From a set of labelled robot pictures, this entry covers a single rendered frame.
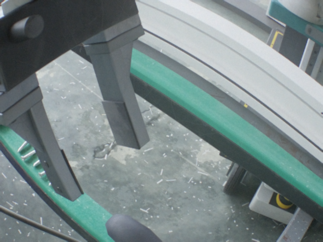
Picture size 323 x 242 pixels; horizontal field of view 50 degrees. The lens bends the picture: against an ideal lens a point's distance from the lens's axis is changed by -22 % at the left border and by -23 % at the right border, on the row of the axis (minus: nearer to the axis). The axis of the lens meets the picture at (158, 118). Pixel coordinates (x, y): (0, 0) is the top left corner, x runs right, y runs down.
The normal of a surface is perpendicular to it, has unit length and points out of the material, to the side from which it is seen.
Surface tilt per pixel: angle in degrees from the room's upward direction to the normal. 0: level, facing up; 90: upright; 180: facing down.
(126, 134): 90
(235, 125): 0
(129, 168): 0
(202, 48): 90
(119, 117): 90
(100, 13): 59
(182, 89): 0
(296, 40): 90
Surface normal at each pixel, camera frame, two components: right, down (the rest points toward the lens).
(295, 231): 0.15, -0.69
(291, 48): -0.46, 0.59
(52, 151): 0.73, 0.10
